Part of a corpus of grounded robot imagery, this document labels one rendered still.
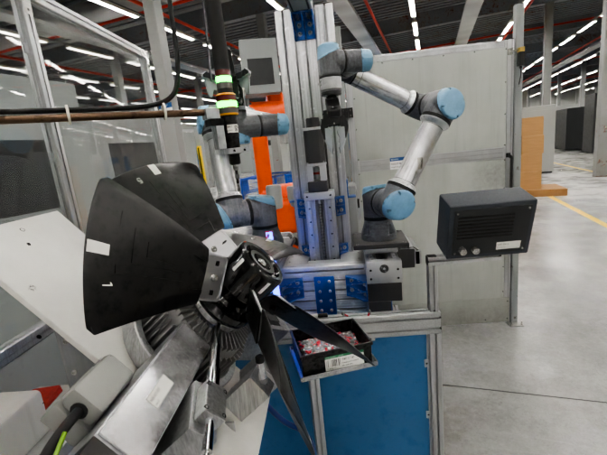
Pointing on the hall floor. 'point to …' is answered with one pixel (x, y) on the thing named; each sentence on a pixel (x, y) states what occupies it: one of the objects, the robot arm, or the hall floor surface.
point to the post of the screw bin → (317, 417)
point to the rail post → (436, 393)
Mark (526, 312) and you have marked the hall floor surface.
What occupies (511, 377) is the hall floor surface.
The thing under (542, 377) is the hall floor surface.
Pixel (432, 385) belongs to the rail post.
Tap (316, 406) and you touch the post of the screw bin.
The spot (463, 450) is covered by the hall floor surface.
